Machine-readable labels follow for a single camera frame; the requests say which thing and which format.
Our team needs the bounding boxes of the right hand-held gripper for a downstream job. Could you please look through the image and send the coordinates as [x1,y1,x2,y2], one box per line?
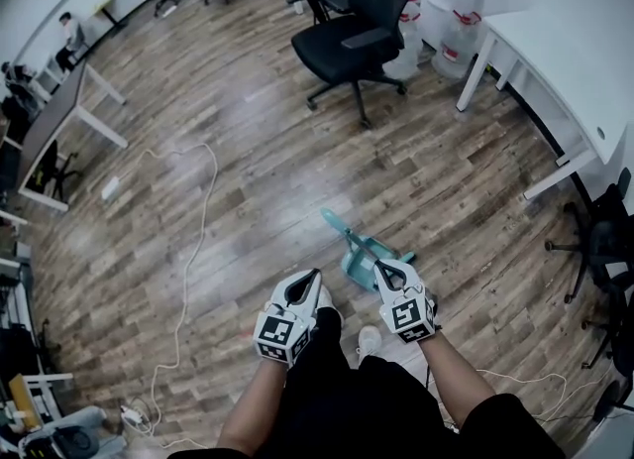
[372,259,438,344]

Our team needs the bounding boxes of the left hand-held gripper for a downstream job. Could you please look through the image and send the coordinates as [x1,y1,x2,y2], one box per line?
[253,268,322,365]

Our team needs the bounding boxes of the person's left forearm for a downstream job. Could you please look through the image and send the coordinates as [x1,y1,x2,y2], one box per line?
[216,357,291,459]

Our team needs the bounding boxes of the person's right forearm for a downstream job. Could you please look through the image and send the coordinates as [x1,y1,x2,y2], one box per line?
[420,335,497,431]

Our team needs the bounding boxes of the teal dustpan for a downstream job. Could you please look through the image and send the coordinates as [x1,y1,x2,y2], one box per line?
[320,207,403,293]

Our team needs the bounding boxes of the person's right white shoe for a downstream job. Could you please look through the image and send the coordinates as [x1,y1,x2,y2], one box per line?
[355,325,384,365]

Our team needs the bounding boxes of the person's black clothing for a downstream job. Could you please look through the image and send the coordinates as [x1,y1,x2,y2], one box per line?
[167,305,567,459]

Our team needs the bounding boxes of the large clear water bottle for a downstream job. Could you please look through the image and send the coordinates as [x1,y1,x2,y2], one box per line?
[383,30,423,79]
[431,9,483,81]
[399,0,423,35]

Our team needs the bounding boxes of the black mesh chair with headrest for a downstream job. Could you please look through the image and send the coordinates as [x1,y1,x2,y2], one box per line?
[286,0,426,131]

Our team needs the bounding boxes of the white desk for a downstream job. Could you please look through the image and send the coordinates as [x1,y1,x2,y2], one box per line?
[455,5,634,201]

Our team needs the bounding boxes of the dark table with white legs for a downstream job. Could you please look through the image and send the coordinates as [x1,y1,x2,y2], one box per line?
[17,62,130,213]

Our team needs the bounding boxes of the small yellow table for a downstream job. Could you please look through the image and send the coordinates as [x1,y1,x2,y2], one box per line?
[96,0,128,30]

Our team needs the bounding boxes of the white cable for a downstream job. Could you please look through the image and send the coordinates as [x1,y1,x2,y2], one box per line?
[477,369,616,424]
[118,143,220,449]

